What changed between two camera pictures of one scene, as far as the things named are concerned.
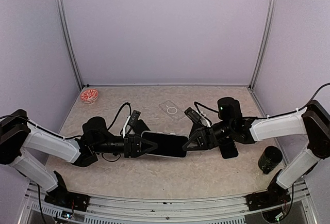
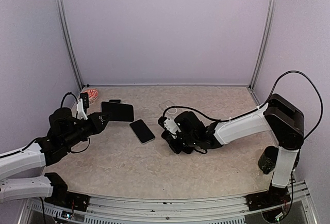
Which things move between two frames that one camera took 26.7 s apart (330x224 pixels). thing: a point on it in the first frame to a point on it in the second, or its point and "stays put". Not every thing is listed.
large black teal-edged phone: x=169 y=144 to x=118 y=111
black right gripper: x=205 y=138 to x=176 y=148
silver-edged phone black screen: x=141 y=127 stays put
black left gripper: x=132 y=148 to x=97 y=125
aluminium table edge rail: x=227 y=209 stays put
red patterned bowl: x=89 y=96 stays put
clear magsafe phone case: x=172 y=110 stays put
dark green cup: x=269 y=158 stays put
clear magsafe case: x=169 y=144 to x=115 y=100
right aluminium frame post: x=266 y=31 stays put
